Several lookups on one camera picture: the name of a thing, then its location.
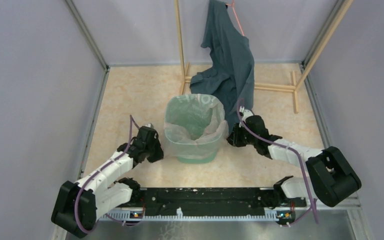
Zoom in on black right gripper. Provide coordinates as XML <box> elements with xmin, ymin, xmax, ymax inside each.
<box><xmin>226</xmin><ymin>122</ymin><xmax>258</xmax><ymax>147</ymax></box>

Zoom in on pink plastic trash bag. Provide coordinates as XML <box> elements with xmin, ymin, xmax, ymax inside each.
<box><xmin>163</xmin><ymin>94</ymin><xmax>229</xmax><ymax>160</ymax></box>

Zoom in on green plastic trash bin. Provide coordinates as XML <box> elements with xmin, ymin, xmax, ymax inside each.
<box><xmin>164</xmin><ymin>94</ymin><xmax>226</xmax><ymax>165</ymax></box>

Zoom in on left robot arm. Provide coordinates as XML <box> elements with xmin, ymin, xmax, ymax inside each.
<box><xmin>51</xmin><ymin>123</ymin><xmax>164</xmax><ymax>238</ymax></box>

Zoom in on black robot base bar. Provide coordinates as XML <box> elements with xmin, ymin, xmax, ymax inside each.
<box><xmin>120</xmin><ymin>187</ymin><xmax>307</xmax><ymax>217</ymax></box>

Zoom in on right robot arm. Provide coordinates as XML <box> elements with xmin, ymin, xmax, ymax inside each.
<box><xmin>227</xmin><ymin>114</ymin><xmax>362</xmax><ymax>207</ymax></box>

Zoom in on dark teal shirt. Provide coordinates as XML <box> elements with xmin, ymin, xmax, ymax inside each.
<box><xmin>190</xmin><ymin>0</ymin><xmax>255</xmax><ymax>132</ymax></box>

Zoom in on wooden clothes rack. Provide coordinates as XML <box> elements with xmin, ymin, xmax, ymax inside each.
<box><xmin>174</xmin><ymin>0</ymin><xmax>354</xmax><ymax>114</ymax></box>

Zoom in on pink clothes hanger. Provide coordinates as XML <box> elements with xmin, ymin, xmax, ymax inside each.
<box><xmin>225</xmin><ymin>0</ymin><xmax>245</xmax><ymax>36</ymax></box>

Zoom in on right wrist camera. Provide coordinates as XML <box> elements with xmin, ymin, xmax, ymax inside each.
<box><xmin>239</xmin><ymin>106</ymin><xmax>254</xmax><ymax>122</ymax></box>

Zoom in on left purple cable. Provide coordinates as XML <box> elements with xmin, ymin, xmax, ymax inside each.
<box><xmin>74</xmin><ymin>115</ymin><xmax>140</xmax><ymax>235</ymax></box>

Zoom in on purple cable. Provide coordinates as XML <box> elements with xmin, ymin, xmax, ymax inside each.
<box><xmin>235</xmin><ymin>97</ymin><xmax>320</xmax><ymax>225</ymax></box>
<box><xmin>74</xmin><ymin>115</ymin><xmax>140</xmax><ymax>235</ymax></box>

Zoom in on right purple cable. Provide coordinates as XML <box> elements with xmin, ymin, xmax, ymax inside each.
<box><xmin>235</xmin><ymin>97</ymin><xmax>320</xmax><ymax>225</ymax></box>

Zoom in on white cable duct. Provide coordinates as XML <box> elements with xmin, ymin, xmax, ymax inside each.
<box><xmin>99</xmin><ymin>208</ymin><xmax>279</xmax><ymax>222</ymax></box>

